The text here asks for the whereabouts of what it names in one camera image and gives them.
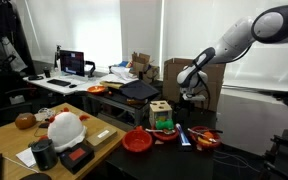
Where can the dark cylindrical speaker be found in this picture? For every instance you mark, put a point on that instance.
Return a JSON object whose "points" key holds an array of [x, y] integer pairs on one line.
{"points": [[44, 154]]}

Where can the red bowl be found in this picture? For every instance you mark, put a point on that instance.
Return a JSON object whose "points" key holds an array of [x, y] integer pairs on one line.
{"points": [[137, 140], [168, 135], [201, 142]]}

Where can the orange bowl on desk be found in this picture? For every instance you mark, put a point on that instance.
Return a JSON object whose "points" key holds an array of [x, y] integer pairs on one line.
{"points": [[97, 90]]}

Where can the white plush chicken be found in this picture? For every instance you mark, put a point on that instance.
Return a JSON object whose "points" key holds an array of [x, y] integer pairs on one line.
{"points": [[65, 130]]}

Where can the black computer mouse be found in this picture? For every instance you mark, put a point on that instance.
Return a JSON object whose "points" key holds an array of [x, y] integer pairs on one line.
{"points": [[72, 86]]}

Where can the green toy dumbbell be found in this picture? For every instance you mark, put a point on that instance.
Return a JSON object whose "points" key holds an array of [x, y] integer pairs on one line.
{"points": [[167, 124]]}

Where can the tan cardboard box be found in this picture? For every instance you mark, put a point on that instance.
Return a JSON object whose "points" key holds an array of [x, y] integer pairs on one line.
{"points": [[101, 138]]}

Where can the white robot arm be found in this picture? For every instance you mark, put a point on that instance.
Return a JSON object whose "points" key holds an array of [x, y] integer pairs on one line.
{"points": [[270, 27]]}

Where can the black box red label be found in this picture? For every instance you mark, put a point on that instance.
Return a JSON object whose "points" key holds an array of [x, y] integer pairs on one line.
{"points": [[75, 158]]}

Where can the red bowl right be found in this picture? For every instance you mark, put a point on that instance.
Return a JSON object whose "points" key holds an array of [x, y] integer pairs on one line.
{"points": [[201, 142]]}

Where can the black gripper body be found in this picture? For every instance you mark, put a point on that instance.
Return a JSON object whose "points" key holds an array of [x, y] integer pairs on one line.
{"points": [[184, 110]]}

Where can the stack of papers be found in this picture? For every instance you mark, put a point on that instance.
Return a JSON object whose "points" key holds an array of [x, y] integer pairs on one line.
{"points": [[122, 75]]}

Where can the black keyboard far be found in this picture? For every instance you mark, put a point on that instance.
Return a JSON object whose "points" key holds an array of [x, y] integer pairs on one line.
{"points": [[59, 82]]}

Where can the white blue toothpaste tube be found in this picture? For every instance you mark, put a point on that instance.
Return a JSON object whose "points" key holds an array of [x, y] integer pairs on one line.
{"points": [[183, 138]]}

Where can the computer monitor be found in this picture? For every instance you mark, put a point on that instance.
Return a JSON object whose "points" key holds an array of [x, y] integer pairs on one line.
{"points": [[72, 62]]}

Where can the orange ball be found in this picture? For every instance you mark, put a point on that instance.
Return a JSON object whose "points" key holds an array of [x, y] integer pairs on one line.
{"points": [[208, 135]]}

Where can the brown toy football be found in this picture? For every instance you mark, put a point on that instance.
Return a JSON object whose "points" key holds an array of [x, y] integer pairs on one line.
{"points": [[25, 121]]}

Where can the dark folded cloth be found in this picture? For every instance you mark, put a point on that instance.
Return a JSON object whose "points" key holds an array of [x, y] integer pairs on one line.
{"points": [[139, 90]]}

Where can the red bowl left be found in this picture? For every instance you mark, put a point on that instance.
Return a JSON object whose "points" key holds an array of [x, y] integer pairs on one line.
{"points": [[137, 140]]}

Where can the white paper sheet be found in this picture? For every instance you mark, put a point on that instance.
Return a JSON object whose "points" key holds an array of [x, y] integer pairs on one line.
{"points": [[26, 157]]}

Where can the black office chair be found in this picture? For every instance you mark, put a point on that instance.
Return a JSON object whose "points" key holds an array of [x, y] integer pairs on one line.
{"points": [[5, 100]]}

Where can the large cardboard box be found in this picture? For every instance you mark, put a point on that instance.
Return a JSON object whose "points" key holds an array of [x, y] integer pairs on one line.
{"points": [[171, 89]]}

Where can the small open cardboard box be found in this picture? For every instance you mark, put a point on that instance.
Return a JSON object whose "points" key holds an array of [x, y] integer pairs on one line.
{"points": [[143, 69]]}

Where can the red bowl middle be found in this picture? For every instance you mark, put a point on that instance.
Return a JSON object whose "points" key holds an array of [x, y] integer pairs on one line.
{"points": [[168, 135]]}

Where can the wooden shape sorter box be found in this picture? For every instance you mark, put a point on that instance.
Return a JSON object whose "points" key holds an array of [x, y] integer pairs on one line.
{"points": [[159, 110]]}

